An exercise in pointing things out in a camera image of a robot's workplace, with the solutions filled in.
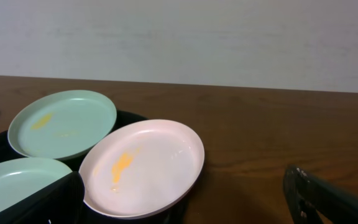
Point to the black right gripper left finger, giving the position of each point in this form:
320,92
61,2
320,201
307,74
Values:
60,202

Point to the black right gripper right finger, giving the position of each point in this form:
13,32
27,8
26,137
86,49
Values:
308,197

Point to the mint green plate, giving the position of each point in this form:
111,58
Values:
20,178
62,125

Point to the pink plate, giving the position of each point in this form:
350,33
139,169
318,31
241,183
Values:
142,169

